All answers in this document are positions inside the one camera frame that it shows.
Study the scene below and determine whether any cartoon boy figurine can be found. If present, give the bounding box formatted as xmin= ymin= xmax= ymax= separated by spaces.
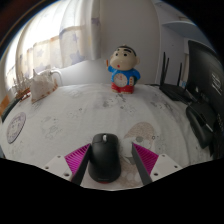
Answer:
xmin=106 ymin=44 xmax=142 ymax=95

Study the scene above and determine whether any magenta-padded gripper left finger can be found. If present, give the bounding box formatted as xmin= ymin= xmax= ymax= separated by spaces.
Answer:
xmin=43 ymin=143 xmax=93 ymax=186

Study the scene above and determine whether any white wall shelf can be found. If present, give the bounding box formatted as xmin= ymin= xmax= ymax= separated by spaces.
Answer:
xmin=161 ymin=19 xmax=202 ymax=38

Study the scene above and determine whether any sheer white star-print curtain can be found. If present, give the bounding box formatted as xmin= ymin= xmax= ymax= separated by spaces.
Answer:
xmin=4 ymin=0 xmax=103 ymax=90

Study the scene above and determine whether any black computer mouse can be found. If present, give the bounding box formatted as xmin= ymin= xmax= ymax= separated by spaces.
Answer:
xmin=87 ymin=132 xmax=122 ymax=184

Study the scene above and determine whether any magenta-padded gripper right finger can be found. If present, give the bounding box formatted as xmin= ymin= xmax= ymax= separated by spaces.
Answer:
xmin=131 ymin=142 xmax=184 ymax=186

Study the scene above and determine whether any large white conch shell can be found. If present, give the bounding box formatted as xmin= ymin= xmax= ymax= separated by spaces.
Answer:
xmin=29 ymin=68 xmax=60 ymax=104

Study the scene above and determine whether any black computer monitor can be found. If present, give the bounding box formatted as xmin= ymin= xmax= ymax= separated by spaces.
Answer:
xmin=185 ymin=39 xmax=224 ymax=158

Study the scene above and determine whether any white printed tablecloth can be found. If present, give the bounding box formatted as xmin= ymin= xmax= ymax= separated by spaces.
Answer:
xmin=0 ymin=82 xmax=221 ymax=191

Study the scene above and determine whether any black router with antennas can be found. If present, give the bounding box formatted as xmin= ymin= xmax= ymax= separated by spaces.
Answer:
xmin=159 ymin=51 xmax=198 ymax=103

